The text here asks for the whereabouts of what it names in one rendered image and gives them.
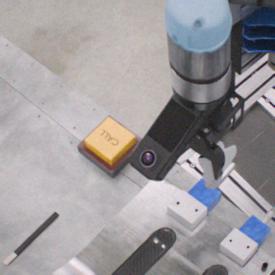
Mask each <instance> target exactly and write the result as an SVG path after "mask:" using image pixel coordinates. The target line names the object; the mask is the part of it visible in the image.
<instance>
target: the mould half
mask: <svg viewBox="0 0 275 275"><path fill-rule="evenodd" d="M180 192H181V190H180V189H178V187H176V186H175V185H173V184H172V183H171V182H170V181H169V180H166V179H163V180H162V181H161V182H155V181H150V182H149V183H148V184H147V185H146V186H145V187H144V188H143V189H142V190H141V191H140V192H139V193H138V194H137V195H136V196H135V197H134V198H133V199H132V200H131V201H130V202H129V203H128V204H127V205H126V206H125V207H124V208H123V209H122V210H121V211H120V212H119V213H118V214H117V215H116V216H115V217H114V218H113V220H112V221H110V222H109V223H108V224H107V225H106V226H105V227H104V228H103V229H102V230H101V232H99V233H98V234H97V235H96V236H95V237H94V238H93V240H92V241H90V242H89V243H88V244H87V245H86V246H85V247H84V248H83V249H82V250H81V251H80V252H79V253H78V254H77V255H76V256H75V257H74V258H73V259H72V260H71V261H69V262H68V263H67V264H65V265H64V266H62V267H61V268H60V269H57V270H56V271H54V272H53V273H51V274H50V275H110V274H112V273H113V272H114V271H115V270H116V269H117V268H118V267H119V266H120V265H121V264H123V263H124V261H125V260H126V259H127V258H128V257H129V256H131V254H132V253H133V252H134V251H135V250H136V249H137V248H138V246H140V245H141V244H142V243H143V242H144V241H146V240H147V239H148V237H149V236H150V235H151V234H152V233H153V232H154V231H156V230H157V229H159V228H163V227H166V228H171V230H173V231H175V234H176V236H177V238H176V242H175V243H174V246H173V247H171V248H170V250H169V251H168V252H167V253H166V254H165V255H164V256H163V257H162V258H160V259H159V261H158V262H157V263H156V264H155V265H154V266H153V267H152V268H151V269H150V270H149V271H147V272H146V274H144V275H201V274H202V273H203V272H204V271H205V270H206V269H208V268H209V267H210V266H212V265H222V266H224V267H225V268H226V269H227V272H228V275H275V258H274V257H273V256H271V255H270V254H268V253H267V252H265V250H263V249H261V247H259V248H258V249H257V250H258V252H257V253H256V254H255V255H254V257H253V258H252V259H251V260H250V261H249V262H248V263H247V265H245V266H244V268H243V269H242V268H241V267H240V266H239V265H237V264H236V263H234V262H233V261H232V260H230V259H229V258H227V257H226V256H224V255H223V254H222V253H221V252H219V251H218V250H219V248H220V244H221V242H222V240H224V239H225V238H226V237H227V236H228V235H229V233H230V232H232V230H233V227H231V226H230V225H228V224H227V223H226V222H224V221H222V220H221V218H219V217H217V216H216V215H214V214H213V213H211V211H209V212H208V216H207V218H206V219H204V220H203V221H202V222H201V223H200V224H199V225H198V227H197V228H196V229H195V230H194V231H189V230H188V229H187V228H186V227H184V226H183V225H181V224H180V223H178V222H177V221H176V220H175V219H174V218H172V217H170V216H169V215H167V214H166V213H167V207H168V204H169V203H170V202H171V201H172V200H173V199H174V197H176V196H177V195H178V194H179V193H180ZM266 262H267V263H268V269H267V270H266V271H265V272H263V271H262V270H261V267H262V264H263V263H266Z"/></svg>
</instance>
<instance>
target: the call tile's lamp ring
mask: <svg viewBox="0 0 275 275"><path fill-rule="evenodd" d="M108 117H111V118H112V119H113V120H114V121H116V122H117V123H119V124H120V125H122V126H123V127H124V128H125V129H127V130H128V131H130V132H131V133H132V134H133V135H135V139H136V140H138V141H137V142H136V143H135V144H134V145H133V146H132V147H131V148H130V149H129V150H128V151H127V152H126V153H125V154H124V155H123V156H122V157H121V158H120V159H119V160H118V161H117V162H116V163H115V164H114V165H113V166H112V167H111V166H110V165H108V164H107V163H106V162H105V161H103V160H102V159H101V158H99V157H98V156H96V155H95V154H94V153H93V152H92V151H90V150H89V149H87V148H86V147H85V146H84V144H85V139H84V140H83V141H82V142H80V143H79V144H78V145H77V146H78V147H79V148H81V149H82V150H83V151H85V152H86V153H87V154H88V155H90V156H91V157H92V158H94V159H95V160H96V161H97V162H99V163H100V164H101V165H103V166H104V167H106V169H108V170H109V171H111V172H113V171H114V170H115V169H116V168H117V167H118V166H119V165H120V164H121V163H122V162H123V161H124V160H125V159H126V158H127V157H128V156H129V155H130V154H131V153H132V152H133V151H134V150H135V148H136V147H137V146H138V144H139V143H140V141H141V140H142V138H141V137H139V136H138V135H136V134H135V133H134V132H132V131H131V130H129V129H128V128H127V127H125V126H124V125H123V124H121V123H120V122H118V121H117V120H116V119H115V118H113V117H112V116H110V115H108V116H107V117H106V118H105V119H104V120H103V121H102V122H101V123H100V124H102V123H103V122H104V121H105V120H106V119H107V118H108ZM98 126H99V125H98ZM98 126H97V127H98ZM97 127H96V128H97ZM96 128H95V129H96ZM95 129H94V130H95ZM94 130H93V131H94ZM93 131H92V132H93ZM92 132H91V133H92ZM91 133H90V134H91ZM90 134H89V135H90ZM89 135H88V136H89ZM88 136H87V137H88ZM87 137H86V138H87Z"/></svg>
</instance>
